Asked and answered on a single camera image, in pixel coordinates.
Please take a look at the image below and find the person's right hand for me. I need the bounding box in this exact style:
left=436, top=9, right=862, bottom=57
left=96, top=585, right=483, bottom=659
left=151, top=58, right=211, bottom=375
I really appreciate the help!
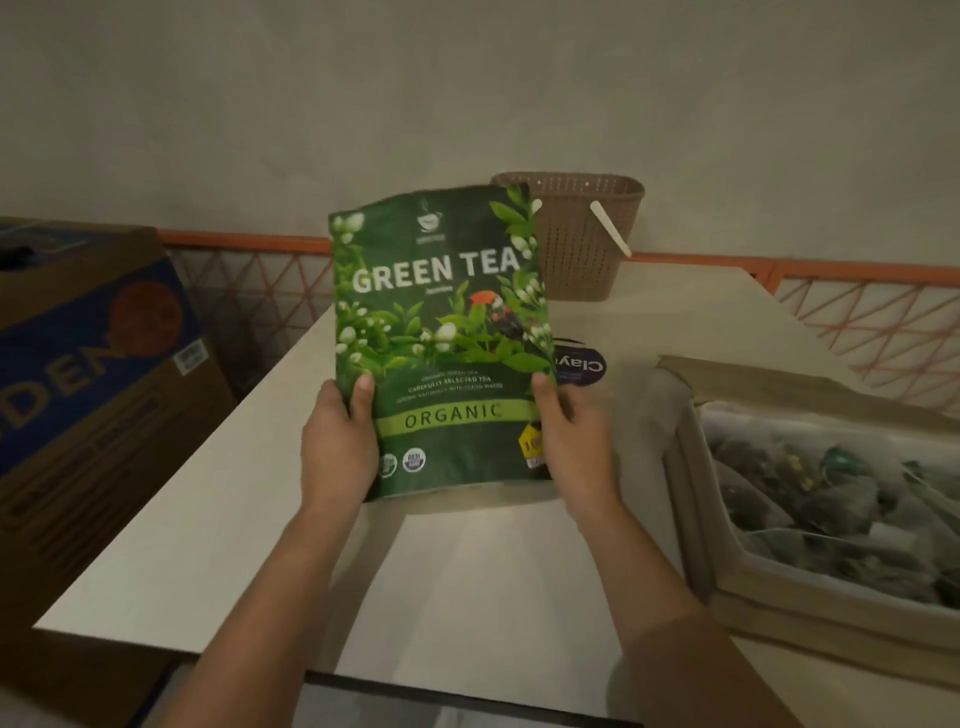
left=530, top=372, right=628, bottom=534

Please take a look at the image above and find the person's left hand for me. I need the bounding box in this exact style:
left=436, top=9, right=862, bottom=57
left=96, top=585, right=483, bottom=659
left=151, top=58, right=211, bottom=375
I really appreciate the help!
left=299, top=372, right=382, bottom=519

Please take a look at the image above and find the green tea pouch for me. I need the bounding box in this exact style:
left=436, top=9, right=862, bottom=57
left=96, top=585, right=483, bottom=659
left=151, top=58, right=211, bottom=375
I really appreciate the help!
left=327, top=183, right=560, bottom=504

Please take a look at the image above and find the pile of green tea bags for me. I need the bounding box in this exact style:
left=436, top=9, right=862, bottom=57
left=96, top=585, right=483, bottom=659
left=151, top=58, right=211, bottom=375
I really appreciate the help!
left=704, top=431, right=960, bottom=607

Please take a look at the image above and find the beige fabric storage box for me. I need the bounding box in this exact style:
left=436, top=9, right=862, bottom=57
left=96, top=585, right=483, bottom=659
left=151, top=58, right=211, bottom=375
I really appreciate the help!
left=658, top=354, right=960, bottom=691

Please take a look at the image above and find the person's left forearm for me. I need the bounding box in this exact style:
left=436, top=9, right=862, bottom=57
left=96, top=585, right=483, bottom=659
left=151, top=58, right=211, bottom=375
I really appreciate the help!
left=161, top=498, right=361, bottom=728

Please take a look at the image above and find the person's right forearm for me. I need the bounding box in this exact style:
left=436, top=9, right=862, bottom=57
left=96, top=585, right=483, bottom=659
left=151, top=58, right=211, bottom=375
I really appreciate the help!
left=581, top=502, right=804, bottom=728

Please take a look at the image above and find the round blue sticker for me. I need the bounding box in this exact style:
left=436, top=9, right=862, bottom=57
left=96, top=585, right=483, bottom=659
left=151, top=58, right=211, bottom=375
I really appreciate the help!
left=553, top=341, right=609, bottom=388

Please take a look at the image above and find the brown perforated plastic basket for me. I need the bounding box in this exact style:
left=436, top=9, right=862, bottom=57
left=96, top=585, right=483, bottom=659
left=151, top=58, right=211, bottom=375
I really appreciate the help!
left=491, top=172, right=646, bottom=303

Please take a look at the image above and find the orange metal mesh fence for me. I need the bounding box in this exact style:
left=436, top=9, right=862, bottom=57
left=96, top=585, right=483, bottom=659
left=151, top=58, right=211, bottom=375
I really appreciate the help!
left=157, top=230, right=960, bottom=414

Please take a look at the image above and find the blue printed cardboard carton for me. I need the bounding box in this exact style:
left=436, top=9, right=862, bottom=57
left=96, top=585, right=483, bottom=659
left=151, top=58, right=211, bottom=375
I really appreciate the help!
left=0, top=217, right=240, bottom=721

